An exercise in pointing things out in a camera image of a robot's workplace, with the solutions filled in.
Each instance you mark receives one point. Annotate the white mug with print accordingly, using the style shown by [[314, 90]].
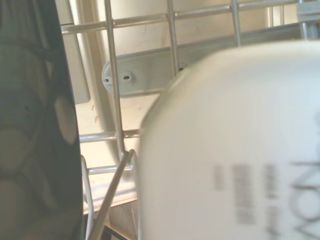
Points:
[[212, 137]]

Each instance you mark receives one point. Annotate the dark teal bowl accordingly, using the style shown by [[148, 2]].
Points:
[[30, 100]]

